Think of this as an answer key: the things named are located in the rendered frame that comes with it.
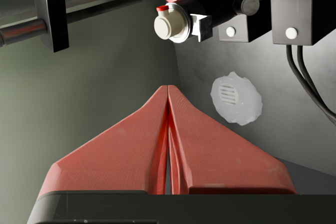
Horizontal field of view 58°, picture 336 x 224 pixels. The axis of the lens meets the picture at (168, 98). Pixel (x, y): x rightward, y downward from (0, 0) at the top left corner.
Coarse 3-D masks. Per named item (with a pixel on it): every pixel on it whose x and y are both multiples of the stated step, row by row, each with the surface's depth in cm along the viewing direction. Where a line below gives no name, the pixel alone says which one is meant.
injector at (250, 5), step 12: (180, 0) 21; (192, 0) 21; (204, 0) 21; (216, 0) 22; (228, 0) 23; (240, 0) 22; (252, 0) 22; (180, 12) 20; (192, 12) 20; (204, 12) 21; (216, 12) 22; (228, 12) 23; (240, 12) 22; (252, 12) 22; (216, 24) 23; (180, 36) 21; (192, 36) 22
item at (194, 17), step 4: (192, 16) 20; (196, 16) 20; (200, 16) 20; (204, 16) 19; (192, 20) 20; (196, 20) 20; (192, 24) 20; (196, 24) 20; (192, 28) 20; (196, 28) 20; (192, 32) 21; (196, 32) 20
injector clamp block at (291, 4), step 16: (272, 0) 27; (288, 0) 26; (304, 0) 25; (320, 0) 26; (240, 16) 30; (256, 16) 31; (272, 16) 28; (288, 16) 27; (304, 16) 26; (320, 16) 26; (224, 32) 32; (240, 32) 31; (256, 32) 31; (272, 32) 28; (288, 32) 27; (304, 32) 26; (320, 32) 27
